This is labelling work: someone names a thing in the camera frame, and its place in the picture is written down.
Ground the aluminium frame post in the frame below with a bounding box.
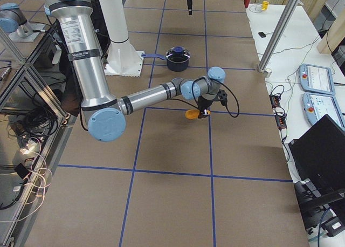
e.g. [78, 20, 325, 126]
[257, 0, 300, 78]

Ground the glass pot lid blue knob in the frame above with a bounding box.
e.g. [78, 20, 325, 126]
[166, 46, 190, 58]

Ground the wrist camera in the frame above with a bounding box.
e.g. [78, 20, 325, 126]
[216, 90, 227, 107]

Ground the near teach pendant tablet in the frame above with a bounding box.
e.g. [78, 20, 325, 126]
[302, 92, 344, 130]

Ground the far teach pendant tablet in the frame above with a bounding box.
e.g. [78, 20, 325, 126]
[298, 64, 335, 95]

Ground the yellow plastic corn cob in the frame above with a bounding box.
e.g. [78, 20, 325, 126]
[185, 109, 200, 120]

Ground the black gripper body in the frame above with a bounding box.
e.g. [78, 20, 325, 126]
[197, 96, 213, 109]

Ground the black laptop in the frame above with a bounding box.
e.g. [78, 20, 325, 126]
[287, 113, 345, 188]

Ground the black power strip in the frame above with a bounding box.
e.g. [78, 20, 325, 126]
[269, 94, 287, 131]

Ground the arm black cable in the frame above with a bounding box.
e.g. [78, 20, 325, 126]
[172, 77, 240, 118]

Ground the small black square sensor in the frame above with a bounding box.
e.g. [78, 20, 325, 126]
[258, 32, 266, 38]

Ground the dark blue saucepan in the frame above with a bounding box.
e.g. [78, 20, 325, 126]
[141, 53, 190, 72]

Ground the teach pendant tablet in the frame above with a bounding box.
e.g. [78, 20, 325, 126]
[298, 64, 335, 95]
[302, 92, 344, 130]

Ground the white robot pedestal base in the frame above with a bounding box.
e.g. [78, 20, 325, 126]
[99, 0, 143, 77]

